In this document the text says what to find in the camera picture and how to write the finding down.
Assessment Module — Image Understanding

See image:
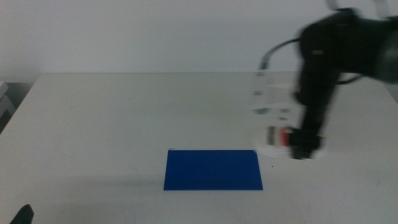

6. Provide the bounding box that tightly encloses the white shoe with red patch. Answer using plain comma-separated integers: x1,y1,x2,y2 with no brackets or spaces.
252,123,328,160

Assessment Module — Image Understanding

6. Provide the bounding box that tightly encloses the blue rectangular mat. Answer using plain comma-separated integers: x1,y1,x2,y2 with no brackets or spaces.
163,149,264,191

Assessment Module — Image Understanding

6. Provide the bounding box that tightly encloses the black camera cable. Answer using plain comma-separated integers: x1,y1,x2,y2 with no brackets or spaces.
258,37,364,85

